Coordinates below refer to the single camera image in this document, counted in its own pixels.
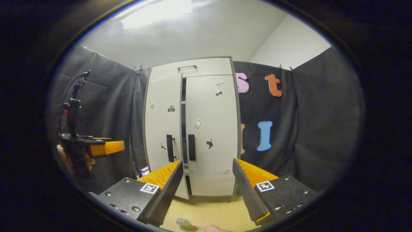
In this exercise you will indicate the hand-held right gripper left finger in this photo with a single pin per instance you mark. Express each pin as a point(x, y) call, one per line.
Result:
point(169, 191)

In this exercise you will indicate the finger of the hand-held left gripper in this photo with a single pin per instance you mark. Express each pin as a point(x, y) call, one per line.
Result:
point(88, 137)
point(109, 148)

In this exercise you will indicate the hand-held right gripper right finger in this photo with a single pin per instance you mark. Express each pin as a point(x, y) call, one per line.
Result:
point(248, 193)

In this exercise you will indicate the green drink bottle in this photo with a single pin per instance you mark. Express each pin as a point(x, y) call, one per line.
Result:
point(183, 222)

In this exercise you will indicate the round brown coaster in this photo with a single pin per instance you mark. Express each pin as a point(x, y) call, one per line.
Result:
point(194, 228)

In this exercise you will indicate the white door camera sticker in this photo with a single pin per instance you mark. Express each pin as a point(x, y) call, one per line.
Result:
point(161, 125)

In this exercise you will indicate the white cabinet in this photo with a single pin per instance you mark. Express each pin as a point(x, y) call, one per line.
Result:
point(183, 112)

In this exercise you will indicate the white door headphone sticker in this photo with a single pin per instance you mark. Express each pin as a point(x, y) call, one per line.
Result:
point(222, 116)

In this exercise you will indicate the black backdrop cloth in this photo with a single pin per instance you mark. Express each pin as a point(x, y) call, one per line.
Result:
point(322, 122)

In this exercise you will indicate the ceiling light panel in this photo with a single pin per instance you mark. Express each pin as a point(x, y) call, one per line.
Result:
point(154, 14)

